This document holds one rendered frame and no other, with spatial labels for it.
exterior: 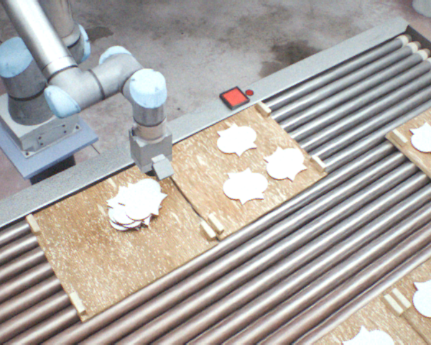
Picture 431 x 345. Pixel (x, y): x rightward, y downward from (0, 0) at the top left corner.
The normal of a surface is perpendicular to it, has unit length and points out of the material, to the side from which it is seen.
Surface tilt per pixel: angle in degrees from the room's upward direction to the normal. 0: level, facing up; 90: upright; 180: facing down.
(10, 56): 11
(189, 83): 1
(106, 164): 0
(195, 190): 0
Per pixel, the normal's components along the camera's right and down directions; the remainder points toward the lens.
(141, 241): 0.07, -0.59
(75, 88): 0.35, -0.13
